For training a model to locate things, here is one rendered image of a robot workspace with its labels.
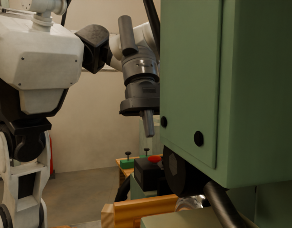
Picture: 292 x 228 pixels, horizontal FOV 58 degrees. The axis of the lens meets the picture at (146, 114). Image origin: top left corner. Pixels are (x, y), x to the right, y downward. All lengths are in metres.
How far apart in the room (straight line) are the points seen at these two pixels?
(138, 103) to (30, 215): 0.76
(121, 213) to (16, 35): 0.54
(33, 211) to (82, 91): 2.29
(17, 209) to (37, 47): 0.64
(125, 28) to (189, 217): 0.50
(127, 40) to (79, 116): 2.75
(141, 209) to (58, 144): 2.94
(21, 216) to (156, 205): 0.77
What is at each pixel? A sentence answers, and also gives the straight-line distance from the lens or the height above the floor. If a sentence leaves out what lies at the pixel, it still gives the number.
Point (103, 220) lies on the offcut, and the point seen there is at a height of 0.92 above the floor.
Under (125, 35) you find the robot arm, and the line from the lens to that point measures 0.65.
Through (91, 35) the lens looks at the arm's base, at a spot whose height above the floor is 1.33.
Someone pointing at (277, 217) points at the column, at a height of 1.10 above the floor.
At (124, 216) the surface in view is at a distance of 0.49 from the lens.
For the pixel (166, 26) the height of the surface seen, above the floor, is 1.23.
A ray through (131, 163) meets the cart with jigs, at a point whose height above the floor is 0.56.
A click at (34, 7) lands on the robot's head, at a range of 0.83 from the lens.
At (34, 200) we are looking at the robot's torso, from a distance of 1.20.
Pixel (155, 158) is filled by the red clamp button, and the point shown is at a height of 1.02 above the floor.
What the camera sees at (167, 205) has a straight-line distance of 0.51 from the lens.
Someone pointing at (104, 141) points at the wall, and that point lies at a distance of 3.46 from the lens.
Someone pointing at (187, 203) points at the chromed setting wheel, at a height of 1.07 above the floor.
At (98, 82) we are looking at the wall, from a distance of 3.34.
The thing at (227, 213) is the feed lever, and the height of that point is 1.10.
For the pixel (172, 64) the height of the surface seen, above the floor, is 1.21.
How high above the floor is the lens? 1.20
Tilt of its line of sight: 9 degrees down
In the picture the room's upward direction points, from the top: straight up
